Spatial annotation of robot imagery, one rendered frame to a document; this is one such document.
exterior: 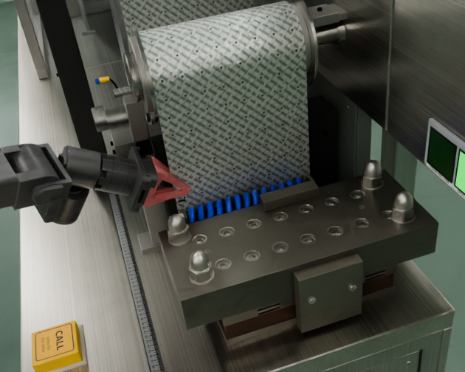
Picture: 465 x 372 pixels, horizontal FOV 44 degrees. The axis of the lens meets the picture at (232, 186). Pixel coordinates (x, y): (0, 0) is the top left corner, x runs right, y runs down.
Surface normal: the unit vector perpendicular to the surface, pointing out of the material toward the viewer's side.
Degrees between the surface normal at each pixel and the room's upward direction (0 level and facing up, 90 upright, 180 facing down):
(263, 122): 90
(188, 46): 41
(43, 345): 0
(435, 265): 0
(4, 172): 29
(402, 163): 90
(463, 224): 0
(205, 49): 55
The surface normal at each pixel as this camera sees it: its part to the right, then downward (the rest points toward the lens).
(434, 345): 0.30, 0.52
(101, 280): -0.11, -0.81
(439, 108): -0.95, 0.26
